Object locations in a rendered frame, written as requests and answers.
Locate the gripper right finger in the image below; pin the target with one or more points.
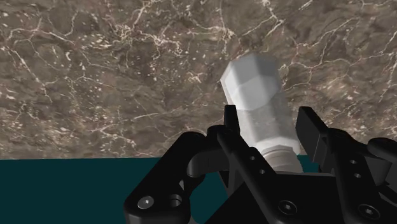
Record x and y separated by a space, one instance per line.
344 155

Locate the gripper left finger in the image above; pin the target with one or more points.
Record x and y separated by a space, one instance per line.
173 173

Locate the white faceted shaker bottle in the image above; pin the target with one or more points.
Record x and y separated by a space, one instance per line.
257 102

